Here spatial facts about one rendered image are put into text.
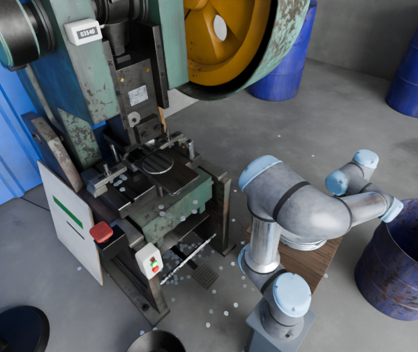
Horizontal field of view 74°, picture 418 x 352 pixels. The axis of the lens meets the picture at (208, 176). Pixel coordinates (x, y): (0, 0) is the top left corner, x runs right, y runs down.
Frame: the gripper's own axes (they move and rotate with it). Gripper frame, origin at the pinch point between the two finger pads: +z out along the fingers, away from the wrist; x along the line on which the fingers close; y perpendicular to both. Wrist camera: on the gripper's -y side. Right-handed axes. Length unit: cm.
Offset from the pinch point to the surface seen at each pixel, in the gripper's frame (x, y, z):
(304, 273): -4.1, -11.3, 27.6
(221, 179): 40, -31, -5
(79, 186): 69, -90, -4
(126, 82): 49, -62, -56
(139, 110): 50, -59, -45
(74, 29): 36, -73, -76
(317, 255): -2.2, -3.2, 21.6
